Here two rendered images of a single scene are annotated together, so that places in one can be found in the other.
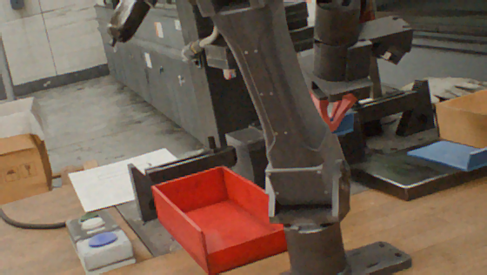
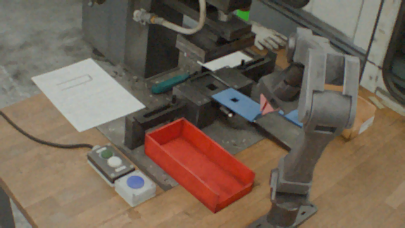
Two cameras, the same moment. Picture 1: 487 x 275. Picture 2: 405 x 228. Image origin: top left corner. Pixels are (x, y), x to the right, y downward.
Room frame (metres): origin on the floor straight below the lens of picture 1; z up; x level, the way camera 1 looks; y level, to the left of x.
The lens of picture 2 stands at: (0.21, 0.52, 1.76)
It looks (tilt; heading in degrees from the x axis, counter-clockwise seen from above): 36 degrees down; 328
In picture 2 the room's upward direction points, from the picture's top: 8 degrees clockwise
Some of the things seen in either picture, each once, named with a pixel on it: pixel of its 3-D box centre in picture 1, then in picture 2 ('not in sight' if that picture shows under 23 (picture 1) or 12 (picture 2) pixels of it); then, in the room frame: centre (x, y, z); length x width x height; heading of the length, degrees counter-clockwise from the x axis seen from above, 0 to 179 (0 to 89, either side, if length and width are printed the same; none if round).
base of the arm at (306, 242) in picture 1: (316, 250); (284, 210); (0.80, -0.09, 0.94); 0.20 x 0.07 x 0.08; 106
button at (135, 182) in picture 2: (103, 243); (135, 183); (1.00, 0.18, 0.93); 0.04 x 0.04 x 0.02
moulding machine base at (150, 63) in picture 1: (187, 49); not in sight; (7.05, 0.06, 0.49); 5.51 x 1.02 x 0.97; 12
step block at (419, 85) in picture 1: (411, 107); (264, 66); (1.32, -0.36, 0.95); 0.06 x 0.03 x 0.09; 106
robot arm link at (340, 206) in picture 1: (306, 191); (290, 186); (0.81, -0.09, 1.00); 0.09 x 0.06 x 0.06; 59
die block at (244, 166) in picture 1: (296, 150); (212, 98); (1.23, -0.13, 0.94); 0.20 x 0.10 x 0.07; 106
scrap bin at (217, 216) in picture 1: (216, 214); (197, 163); (1.01, 0.02, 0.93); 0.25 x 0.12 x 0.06; 16
